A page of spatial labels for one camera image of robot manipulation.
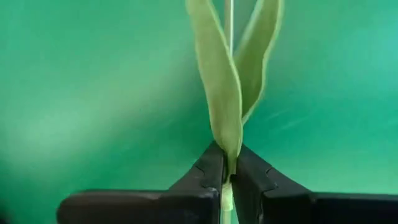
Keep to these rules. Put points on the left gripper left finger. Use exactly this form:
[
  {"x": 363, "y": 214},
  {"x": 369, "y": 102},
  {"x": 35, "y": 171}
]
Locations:
[{"x": 186, "y": 205}]

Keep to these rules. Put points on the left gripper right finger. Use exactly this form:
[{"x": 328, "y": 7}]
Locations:
[{"x": 280, "y": 205}]

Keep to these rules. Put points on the green table mat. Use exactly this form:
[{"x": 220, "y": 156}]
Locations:
[{"x": 93, "y": 93}]

